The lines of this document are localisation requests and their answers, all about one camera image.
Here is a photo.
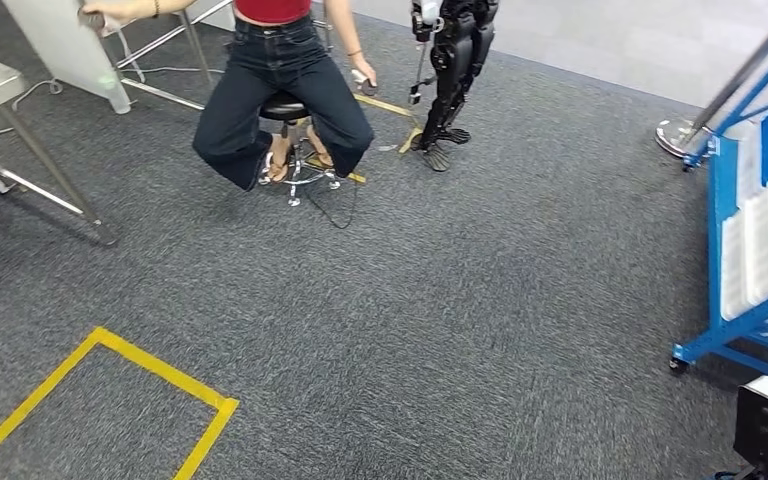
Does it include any person's torso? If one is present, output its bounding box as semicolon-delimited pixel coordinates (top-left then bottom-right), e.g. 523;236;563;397
233;0;314;26

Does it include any white partition board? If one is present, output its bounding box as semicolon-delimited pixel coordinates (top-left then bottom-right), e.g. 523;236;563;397
0;0;135;115

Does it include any steel side table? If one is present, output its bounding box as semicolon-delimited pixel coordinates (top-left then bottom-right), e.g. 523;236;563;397
77;0;240;113

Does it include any blue metal shelf rack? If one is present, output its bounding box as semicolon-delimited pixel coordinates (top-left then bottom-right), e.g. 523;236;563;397
667;26;768;379

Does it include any black robot leg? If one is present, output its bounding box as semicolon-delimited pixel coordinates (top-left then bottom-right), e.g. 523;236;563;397
408;0;500;174

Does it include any white plastic bin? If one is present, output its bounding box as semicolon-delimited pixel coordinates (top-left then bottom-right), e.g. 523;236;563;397
735;119;765;208
720;213;750;323
744;192;768;307

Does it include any person's foot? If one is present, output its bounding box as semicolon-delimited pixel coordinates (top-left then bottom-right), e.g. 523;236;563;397
305;124;336;169
259;132;294;185

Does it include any person's hand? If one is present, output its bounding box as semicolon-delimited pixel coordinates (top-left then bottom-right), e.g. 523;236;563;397
349;54;379;91
81;0;128;25

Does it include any chrome stanchion post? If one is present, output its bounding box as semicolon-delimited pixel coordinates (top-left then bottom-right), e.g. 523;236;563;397
655;0;768;160

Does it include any grey floor cable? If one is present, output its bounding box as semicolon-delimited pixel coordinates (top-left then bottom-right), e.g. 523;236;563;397
0;29;226;144

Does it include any black stool seat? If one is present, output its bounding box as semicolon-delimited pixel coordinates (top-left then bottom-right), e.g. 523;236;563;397
259;91;311;123

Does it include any grey handheld device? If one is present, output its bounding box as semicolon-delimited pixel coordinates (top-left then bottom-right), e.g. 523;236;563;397
352;69;379;98
77;7;108;32

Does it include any black floor cable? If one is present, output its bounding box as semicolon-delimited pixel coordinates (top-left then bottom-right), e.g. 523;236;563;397
303;175;361;232

